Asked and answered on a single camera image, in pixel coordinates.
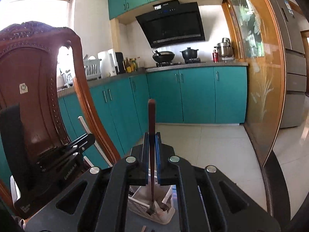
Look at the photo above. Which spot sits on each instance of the etched glass sliding door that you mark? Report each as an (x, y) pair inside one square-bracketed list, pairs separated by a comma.
[(258, 42)]

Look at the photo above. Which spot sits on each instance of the white plastic utensil holder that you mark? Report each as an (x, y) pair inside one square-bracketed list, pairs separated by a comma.
[(140, 202)]

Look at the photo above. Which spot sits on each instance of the white dish rack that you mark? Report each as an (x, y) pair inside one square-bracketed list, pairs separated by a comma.
[(92, 68)]

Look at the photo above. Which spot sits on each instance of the black clay pot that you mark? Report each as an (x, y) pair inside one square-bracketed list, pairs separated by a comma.
[(189, 54)]

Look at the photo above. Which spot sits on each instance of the window with blinds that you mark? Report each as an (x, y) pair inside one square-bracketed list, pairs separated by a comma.
[(55, 13)]

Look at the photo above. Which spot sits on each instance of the black range hood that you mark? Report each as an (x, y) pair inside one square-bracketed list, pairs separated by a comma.
[(180, 23)]

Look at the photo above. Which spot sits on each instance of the blue towel with stripes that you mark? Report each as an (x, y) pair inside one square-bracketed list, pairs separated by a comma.
[(134, 222)]

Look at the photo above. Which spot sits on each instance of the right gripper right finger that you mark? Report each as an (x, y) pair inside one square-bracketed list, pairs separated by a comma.
[(165, 173)]

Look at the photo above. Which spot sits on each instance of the stainless steel pot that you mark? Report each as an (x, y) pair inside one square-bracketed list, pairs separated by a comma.
[(225, 49)]

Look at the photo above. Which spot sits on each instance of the white kettle appliance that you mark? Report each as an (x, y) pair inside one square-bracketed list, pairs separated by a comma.
[(107, 63)]

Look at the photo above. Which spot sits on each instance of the carved wooden chair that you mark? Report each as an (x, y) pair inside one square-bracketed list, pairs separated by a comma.
[(29, 54)]

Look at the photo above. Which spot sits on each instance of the dark brown chopstick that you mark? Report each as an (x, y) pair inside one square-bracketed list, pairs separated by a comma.
[(151, 122)]

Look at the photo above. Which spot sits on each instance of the red bottle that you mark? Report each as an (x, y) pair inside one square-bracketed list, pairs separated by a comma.
[(215, 55)]

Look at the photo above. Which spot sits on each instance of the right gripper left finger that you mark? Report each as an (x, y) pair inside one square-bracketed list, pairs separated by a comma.
[(139, 174)]

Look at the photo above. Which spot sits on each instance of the grey refrigerator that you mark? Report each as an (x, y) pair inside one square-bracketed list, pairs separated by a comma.
[(296, 78)]

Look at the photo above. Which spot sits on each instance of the black wok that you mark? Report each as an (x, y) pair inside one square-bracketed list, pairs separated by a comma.
[(163, 56)]

